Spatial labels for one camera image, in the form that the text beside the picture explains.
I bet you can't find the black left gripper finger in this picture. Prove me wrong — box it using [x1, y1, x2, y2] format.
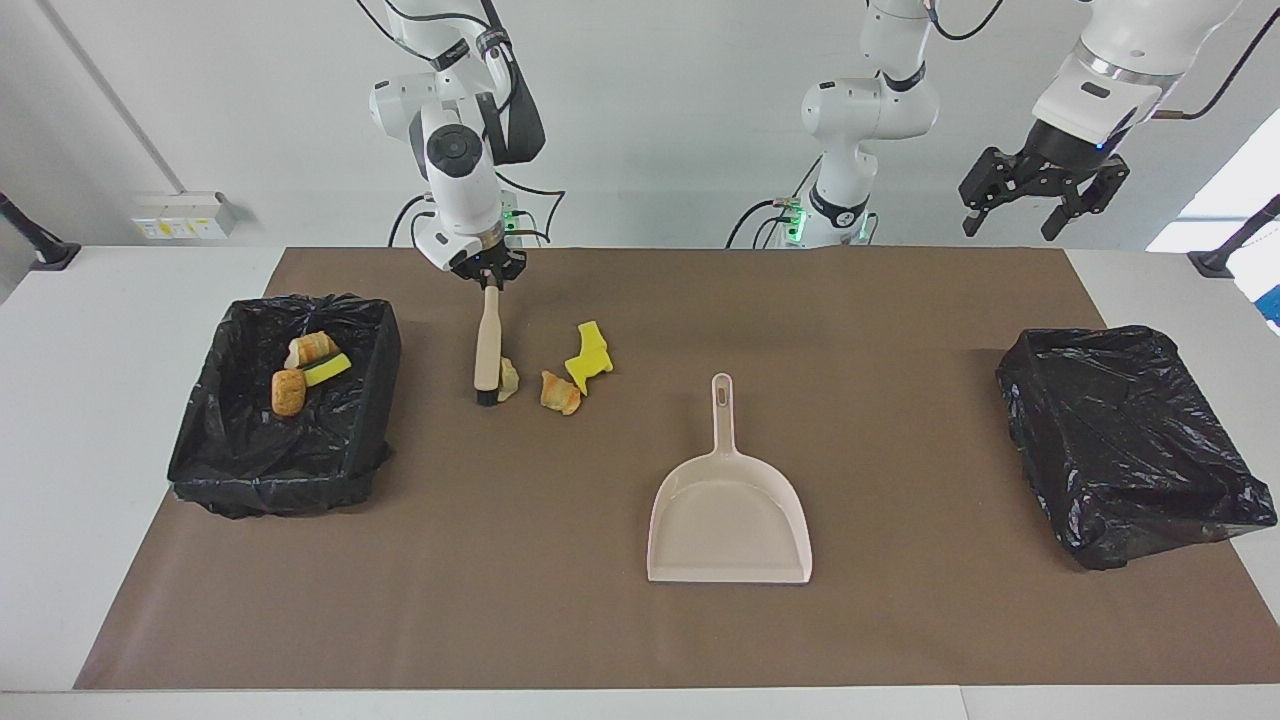
[958, 146, 1033, 237]
[1042, 158, 1131, 242]

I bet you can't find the beige hand brush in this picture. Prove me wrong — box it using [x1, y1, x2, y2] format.
[473, 286, 504, 407]

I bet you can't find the notched yellow sponge piece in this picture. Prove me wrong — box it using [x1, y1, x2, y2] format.
[564, 346, 614, 397]

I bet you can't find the orange glazed croissant piece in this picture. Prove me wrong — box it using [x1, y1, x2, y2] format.
[540, 370, 583, 417]

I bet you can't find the yellow and green sponge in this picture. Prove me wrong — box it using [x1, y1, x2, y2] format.
[302, 352, 354, 388]

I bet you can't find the beige striped bread chunk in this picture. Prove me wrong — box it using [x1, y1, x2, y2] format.
[284, 331, 339, 370]

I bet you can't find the pink plastic dustpan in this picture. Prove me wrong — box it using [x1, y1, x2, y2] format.
[646, 373, 813, 585]

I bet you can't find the black bag-lined bin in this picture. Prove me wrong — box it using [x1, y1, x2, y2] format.
[166, 292, 403, 519]
[995, 324, 1279, 572]

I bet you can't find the brown table mat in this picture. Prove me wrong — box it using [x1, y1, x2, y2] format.
[75, 247, 1280, 691]

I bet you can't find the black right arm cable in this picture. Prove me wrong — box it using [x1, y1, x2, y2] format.
[495, 170, 567, 247]

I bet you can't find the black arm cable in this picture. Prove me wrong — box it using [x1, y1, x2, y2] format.
[1150, 0, 1280, 123]
[495, 170, 567, 247]

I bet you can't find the black right base cable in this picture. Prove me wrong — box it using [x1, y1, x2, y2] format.
[388, 193, 441, 248]

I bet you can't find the black base cable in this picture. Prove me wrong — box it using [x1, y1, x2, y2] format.
[388, 193, 441, 248]
[725, 195, 801, 249]

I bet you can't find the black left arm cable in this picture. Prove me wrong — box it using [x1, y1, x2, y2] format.
[1150, 0, 1280, 123]

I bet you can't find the black camera stand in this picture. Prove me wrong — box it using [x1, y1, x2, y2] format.
[1187, 195, 1280, 279]
[0, 192, 82, 272]

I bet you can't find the black left base cable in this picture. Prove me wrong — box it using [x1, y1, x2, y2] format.
[725, 195, 801, 249]

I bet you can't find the white wall power outlet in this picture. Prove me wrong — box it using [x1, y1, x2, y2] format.
[131, 192, 238, 241]

